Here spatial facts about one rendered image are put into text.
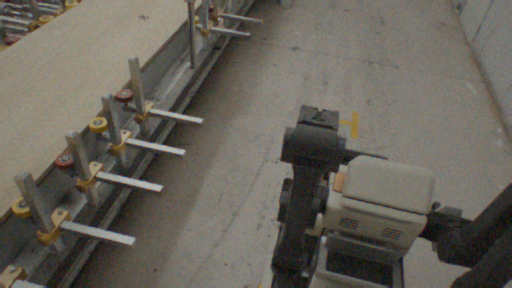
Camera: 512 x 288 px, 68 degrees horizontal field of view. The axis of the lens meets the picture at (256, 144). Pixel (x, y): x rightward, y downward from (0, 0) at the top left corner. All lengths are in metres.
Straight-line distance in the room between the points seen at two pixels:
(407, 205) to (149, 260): 1.72
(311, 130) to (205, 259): 1.80
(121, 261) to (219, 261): 0.57
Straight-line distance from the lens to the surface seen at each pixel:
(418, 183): 1.03
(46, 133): 1.91
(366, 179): 1.00
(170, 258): 2.41
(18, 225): 1.80
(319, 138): 0.66
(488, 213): 0.98
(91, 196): 1.75
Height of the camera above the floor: 2.04
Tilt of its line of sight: 41 degrees down
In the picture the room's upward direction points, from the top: 6 degrees clockwise
